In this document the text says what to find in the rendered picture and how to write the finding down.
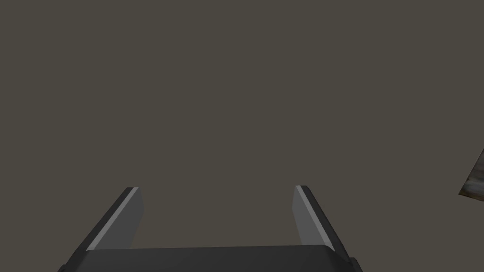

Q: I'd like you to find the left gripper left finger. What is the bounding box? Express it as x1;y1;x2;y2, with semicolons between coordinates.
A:
70;186;145;262

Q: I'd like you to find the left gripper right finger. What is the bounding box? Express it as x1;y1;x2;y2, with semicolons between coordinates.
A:
292;185;353;262

